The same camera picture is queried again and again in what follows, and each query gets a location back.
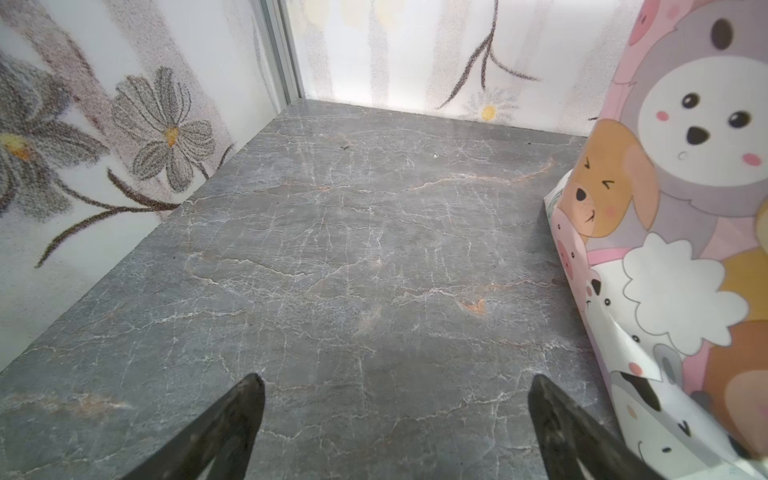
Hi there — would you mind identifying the cartoon animal paper bag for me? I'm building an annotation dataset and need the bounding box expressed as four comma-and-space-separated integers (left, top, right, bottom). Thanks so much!
545, 0, 767, 479

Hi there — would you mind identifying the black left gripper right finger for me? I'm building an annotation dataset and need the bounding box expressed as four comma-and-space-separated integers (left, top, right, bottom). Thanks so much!
528, 374, 661, 480

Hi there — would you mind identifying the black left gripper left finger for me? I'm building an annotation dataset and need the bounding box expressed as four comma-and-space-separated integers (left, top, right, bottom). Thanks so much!
125, 373, 266, 480

